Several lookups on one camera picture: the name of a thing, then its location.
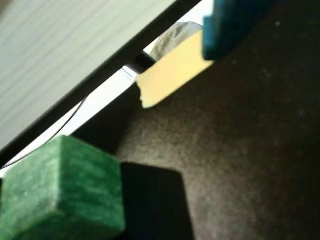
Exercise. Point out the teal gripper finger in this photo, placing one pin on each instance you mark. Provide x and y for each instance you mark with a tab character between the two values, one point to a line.
225	27

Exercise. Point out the green square wooden block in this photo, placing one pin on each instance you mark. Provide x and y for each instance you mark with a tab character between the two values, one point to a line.
60	190

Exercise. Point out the grey crumpled plastic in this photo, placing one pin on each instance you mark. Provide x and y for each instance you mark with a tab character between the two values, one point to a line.
172	36

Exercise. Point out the masking tape strip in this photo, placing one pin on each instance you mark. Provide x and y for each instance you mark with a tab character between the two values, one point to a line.
170	75

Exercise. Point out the black frame bar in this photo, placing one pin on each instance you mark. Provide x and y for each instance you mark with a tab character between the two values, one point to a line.
105	72

